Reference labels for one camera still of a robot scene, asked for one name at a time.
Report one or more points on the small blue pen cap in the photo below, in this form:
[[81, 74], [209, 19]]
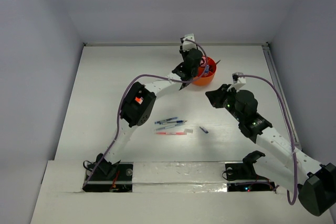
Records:
[[204, 129]]

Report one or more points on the light blue clear pen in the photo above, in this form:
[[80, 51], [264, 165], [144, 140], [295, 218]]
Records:
[[169, 127]]

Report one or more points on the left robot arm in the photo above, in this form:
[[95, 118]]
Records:
[[131, 114]]

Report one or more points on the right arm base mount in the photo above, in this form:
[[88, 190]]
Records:
[[241, 176]]

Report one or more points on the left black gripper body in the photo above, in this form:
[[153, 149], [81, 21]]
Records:
[[182, 51]]

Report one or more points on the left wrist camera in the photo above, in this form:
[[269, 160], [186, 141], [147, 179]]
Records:
[[187, 43]]

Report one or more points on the dark blue ballpoint pen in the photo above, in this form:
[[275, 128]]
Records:
[[173, 122]]

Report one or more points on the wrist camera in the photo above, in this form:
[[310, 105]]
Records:
[[238, 80], [187, 43]]

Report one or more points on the blue gel pen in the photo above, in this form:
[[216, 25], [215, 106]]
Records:
[[165, 120]]

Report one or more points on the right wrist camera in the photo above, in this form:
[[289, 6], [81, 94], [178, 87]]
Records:
[[238, 80]]

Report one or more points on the orange capped black highlighter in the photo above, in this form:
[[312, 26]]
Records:
[[139, 100]]

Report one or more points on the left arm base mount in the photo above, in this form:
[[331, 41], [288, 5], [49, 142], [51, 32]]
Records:
[[108, 177]]

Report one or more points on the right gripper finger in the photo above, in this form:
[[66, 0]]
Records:
[[218, 93], [212, 99]]

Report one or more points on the red clear pen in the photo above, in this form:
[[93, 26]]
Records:
[[170, 133]]

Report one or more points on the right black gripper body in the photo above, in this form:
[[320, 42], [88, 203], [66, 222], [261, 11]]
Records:
[[228, 98]]

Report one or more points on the orange round desk organizer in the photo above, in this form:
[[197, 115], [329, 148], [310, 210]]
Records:
[[200, 79]]

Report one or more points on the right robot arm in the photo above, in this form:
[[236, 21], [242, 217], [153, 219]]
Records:
[[312, 181]]

